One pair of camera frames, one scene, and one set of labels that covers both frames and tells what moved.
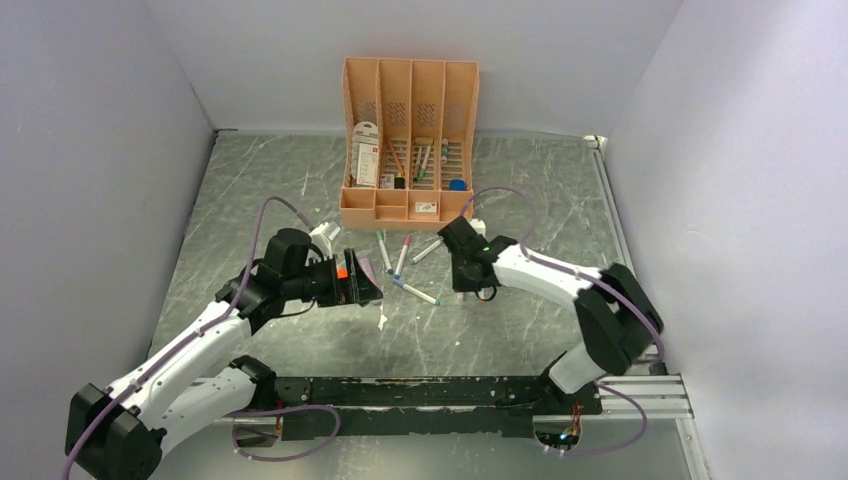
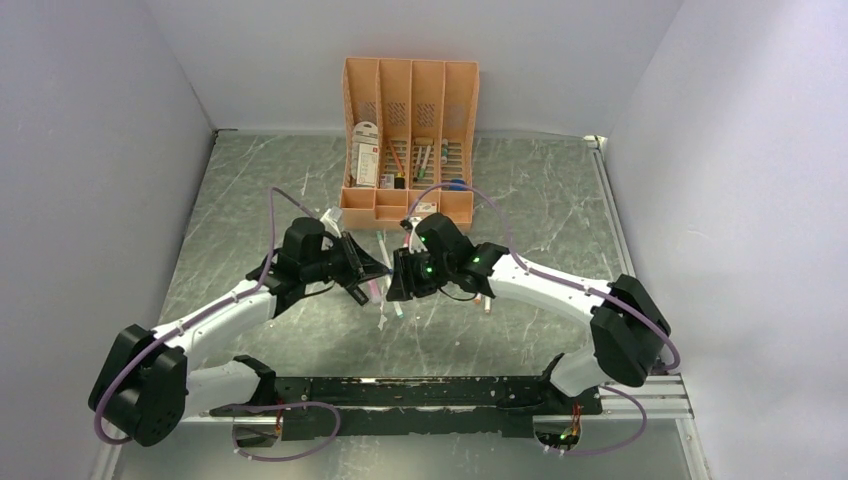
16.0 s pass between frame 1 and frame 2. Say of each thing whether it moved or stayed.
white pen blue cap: moved
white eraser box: stayed
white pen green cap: stayed
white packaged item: stayed
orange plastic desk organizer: stayed
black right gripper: moved
